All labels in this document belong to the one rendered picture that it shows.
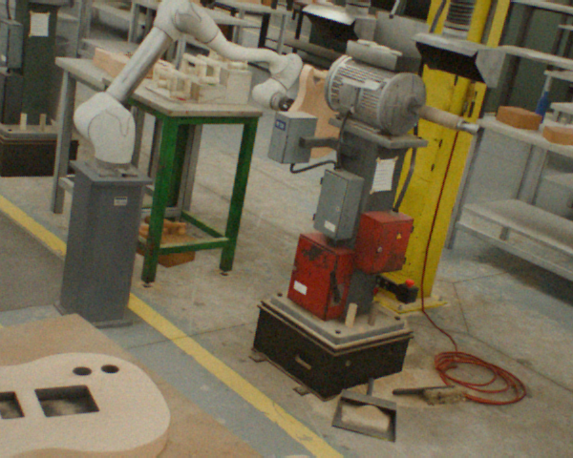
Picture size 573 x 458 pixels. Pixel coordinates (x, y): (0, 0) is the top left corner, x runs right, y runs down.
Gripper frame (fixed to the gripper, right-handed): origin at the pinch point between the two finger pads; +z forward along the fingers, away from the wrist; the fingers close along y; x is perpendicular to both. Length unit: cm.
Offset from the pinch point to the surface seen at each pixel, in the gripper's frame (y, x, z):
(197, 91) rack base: 15, -9, -67
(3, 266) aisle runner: 76, -120, -96
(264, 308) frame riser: 17, -86, 24
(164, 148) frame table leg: 35, -38, -53
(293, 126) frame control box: 37.7, -2.3, 27.2
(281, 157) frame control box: 38.0, -16.3, 26.3
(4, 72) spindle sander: 21, -50, -247
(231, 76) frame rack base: -1, 2, -64
